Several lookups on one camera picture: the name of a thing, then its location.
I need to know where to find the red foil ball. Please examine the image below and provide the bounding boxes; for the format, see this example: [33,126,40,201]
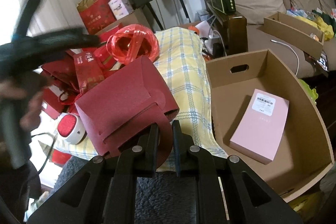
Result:
[106,24,159,65]

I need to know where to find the shallow cardboard tray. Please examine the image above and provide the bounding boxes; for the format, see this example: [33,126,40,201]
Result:
[262,12,325,60]

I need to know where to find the small pink white box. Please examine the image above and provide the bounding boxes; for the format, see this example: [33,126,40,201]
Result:
[108,0,133,20]

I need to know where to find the red tall gift bag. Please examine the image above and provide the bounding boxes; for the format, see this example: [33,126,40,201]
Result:
[79,0,116,35]

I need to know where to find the large open cardboard box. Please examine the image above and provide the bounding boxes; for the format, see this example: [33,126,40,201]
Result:
[206,50,334,202]

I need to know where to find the floor box of clutter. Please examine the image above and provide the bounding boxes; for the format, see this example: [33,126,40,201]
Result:
[184,10,227,60]

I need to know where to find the white charging cable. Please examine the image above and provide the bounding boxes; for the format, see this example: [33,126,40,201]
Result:
[270,39,301,76]

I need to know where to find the long red envelope pack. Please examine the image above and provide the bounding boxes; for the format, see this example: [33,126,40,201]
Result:
[73,52,105,95]

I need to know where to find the green portable radio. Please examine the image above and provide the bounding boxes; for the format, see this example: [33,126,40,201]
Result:
[210,0,236,15]

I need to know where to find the yellow plaid tablecloth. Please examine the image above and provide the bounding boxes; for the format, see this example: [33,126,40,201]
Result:
[55,27,228,160]

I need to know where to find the white red lint brush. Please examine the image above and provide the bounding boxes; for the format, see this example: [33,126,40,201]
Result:
[57,114,86,145]

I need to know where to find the yellow plastic bag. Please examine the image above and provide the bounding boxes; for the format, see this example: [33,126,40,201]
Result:
[300,16,335,40]

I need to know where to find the red carton with label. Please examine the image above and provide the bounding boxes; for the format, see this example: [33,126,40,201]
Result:
[42,88,65,120]

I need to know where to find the brown cardboard box stack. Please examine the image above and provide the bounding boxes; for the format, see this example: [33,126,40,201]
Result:
[96,9,151,35]

